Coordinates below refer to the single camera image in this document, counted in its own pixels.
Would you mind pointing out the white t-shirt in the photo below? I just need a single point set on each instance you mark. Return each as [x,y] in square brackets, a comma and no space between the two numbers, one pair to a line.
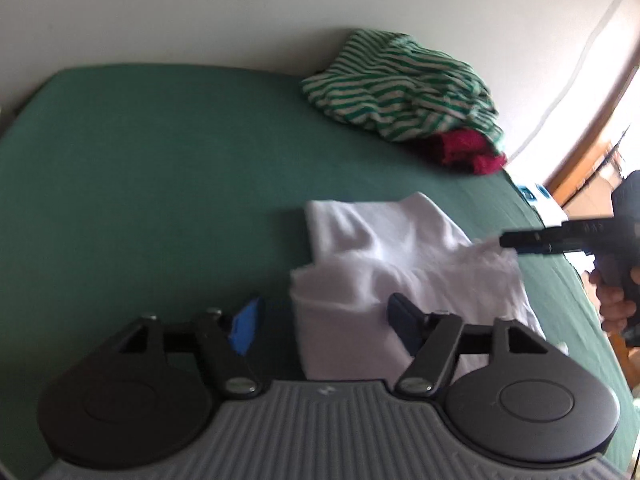
[360,280]

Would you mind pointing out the wooden door frame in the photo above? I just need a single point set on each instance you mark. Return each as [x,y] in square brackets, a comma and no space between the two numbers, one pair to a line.
[582,165]

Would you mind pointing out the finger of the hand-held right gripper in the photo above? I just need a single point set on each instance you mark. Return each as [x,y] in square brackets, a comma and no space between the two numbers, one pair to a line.
[545,239]

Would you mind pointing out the dark red garment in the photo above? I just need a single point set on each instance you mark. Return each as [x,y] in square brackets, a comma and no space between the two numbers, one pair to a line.
[462,152]

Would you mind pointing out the green white striped garment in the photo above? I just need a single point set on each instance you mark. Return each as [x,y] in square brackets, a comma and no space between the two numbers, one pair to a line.
[400,90]

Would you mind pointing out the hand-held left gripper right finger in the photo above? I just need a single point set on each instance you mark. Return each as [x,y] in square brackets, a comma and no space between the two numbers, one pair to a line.
[404,321]

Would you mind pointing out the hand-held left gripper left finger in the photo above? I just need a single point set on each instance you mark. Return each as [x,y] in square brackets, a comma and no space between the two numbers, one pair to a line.
[245,327]

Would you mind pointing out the green bed sheet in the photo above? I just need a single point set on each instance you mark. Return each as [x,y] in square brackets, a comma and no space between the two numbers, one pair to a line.
[140,185]

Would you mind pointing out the blue and white packet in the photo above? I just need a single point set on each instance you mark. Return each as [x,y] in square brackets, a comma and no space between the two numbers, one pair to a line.
[537,195]

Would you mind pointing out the person's right hand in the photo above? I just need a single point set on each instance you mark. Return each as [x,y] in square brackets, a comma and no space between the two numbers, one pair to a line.
[615,307]

